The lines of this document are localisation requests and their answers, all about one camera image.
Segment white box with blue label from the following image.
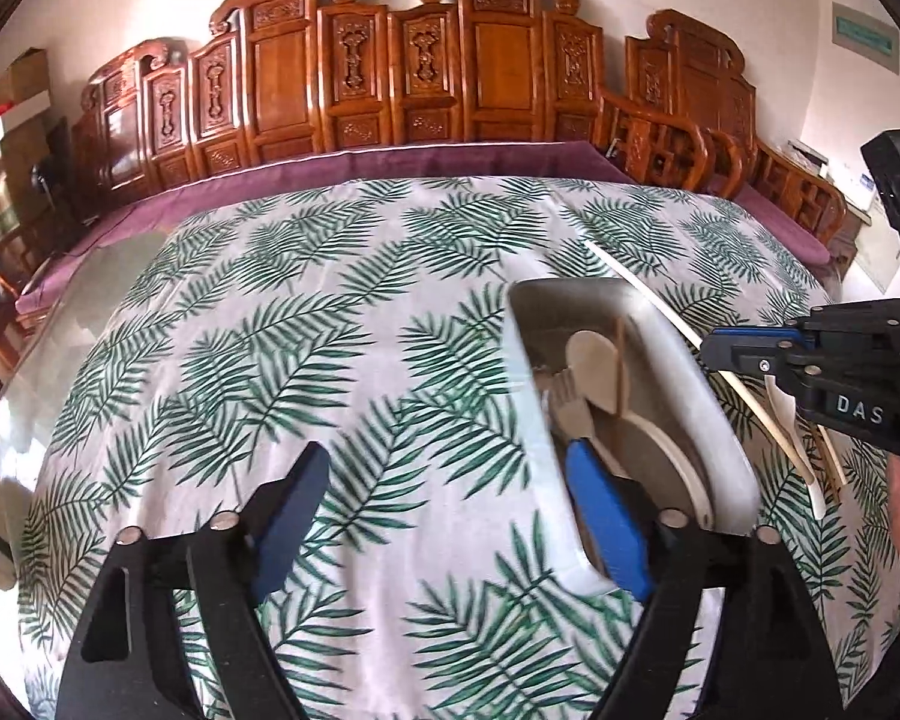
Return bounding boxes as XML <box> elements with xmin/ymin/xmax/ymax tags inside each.
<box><xmin>846</xmin><ymin>171</ymin><xmax>884</xmax><ymax>212</ymax></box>

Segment dark wooden cabinet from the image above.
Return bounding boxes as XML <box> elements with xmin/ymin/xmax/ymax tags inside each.
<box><xmin>0</xmin><ymin>116</ymin><xmax>74</xmax><ymax>245</ymax></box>

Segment carved wooden armchair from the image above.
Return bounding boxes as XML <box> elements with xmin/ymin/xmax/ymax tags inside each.
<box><xmin>600</xmin><ymin>9</ymin><xmax>850</xmax><ymax>265</ymax></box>

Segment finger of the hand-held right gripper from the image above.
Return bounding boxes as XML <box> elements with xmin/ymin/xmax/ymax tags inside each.
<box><xmin>709</xmin><ymin>322</ymin><xmax>815</xmax><ymax>355</ymax></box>
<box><xmin>699</xmin><ymin>336</ymin><xmax>826</xmax><ymax>402</ymax></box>

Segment small beige spoon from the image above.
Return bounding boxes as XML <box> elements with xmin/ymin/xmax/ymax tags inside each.
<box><xmin>566</xmin><ymin>330</ymin><xmax>622</xmax><ymax>415</ymax></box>

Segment brown cardboard box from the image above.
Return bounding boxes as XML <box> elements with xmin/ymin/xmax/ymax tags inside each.
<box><xmin>0</xmin><ymin>48</ymin><xmax>53</xmax><ymax>104</ymax></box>

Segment large beige spoon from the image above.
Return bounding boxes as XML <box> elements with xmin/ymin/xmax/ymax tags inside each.
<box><xmin>607</xmin><ymin>409</ymin><xmax>719</xmax><ymax>531</ymax></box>

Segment beige fork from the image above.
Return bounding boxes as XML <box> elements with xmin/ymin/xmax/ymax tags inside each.
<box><xmin>550</xmin><ymin>366</ymin><xmax>595</xmax><ymax>442</ymax></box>

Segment purple armchair cushion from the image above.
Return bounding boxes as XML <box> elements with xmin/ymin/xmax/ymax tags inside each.
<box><xmin>730</xmin><ymin>184</ymin><xmax>831</xmax><ymax>269</ymax></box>

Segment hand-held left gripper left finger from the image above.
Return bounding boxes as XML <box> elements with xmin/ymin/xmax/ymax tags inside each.
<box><xmin>56</xmin><ymin>441</ymin><xmax>331</xmax><ymax>720</ymax></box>

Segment wooden utensils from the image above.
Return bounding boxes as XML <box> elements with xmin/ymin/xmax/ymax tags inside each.
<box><xmin>765</xmin><ymin>377</ymin><xmax>828</xmax><ymax>521</ymax></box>

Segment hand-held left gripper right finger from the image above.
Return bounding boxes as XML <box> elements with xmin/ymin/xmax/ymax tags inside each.
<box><xmin>566</xmin><ymin>441</ymin><xmax>845</xmax><ymax>720</ymax></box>

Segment carved wooden sofa bench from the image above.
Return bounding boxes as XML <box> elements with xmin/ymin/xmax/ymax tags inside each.
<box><xmin>71</xmin><ymin>0</ymin><xmax>625</xmax><ymax>190</ymax></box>

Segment grey wall electrical box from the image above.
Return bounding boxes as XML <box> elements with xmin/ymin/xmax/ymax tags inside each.
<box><xmin>830</xmin><ymin>1</ymin><xmax>900</xmax><ymax>77</ymax></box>

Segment purple sofa cushion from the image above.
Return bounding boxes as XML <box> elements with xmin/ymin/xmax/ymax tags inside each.
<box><xmin>15</xmin><ymin>140</ymin><xmax>635</xmax><ymax>310</ymax></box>

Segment brown chopstick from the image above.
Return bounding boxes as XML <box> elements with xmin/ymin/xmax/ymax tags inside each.
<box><xmin>816</xmin><ymin>422</ymin><xmax>850</xmax><ymax>509</ymax></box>
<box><xmin>613</xmin><ymin>317</ymin><xmax>632</xmax><ymax>415</ymax></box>

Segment beige chopstick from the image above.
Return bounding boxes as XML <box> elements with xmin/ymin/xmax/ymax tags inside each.
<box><xmin>586</xmin><ymin>242</ymin><xmax>824</xmax><ymax>486</ymax></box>

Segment grey rectangular container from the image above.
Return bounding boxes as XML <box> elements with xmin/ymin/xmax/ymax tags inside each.
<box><xmin>507</xmin><ymin>277</ymin><xmax>760</xmax><ymax>593</ymax></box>

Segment white cardboard box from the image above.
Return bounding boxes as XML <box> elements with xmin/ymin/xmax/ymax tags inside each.
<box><xmin>0</xmin><ymin>93</ymin><xmax>55</xmax><ymax>137</ymax></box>

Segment stack of papers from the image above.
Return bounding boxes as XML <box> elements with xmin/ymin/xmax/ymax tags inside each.
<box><xmin>783</xmin><ymin>138</ymin><xmax>831</xmax><ymax>167</ymax></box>

